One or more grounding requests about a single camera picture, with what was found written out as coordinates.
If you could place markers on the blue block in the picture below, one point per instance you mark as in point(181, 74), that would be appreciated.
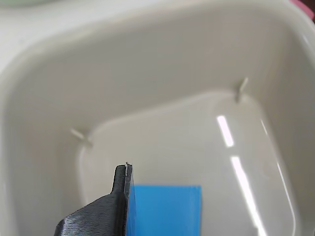
point(167, 211)

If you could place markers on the white plastic bin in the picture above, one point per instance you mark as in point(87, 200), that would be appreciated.
point(157, 86)

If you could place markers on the pink object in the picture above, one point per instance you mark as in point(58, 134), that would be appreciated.
point(304, 7)

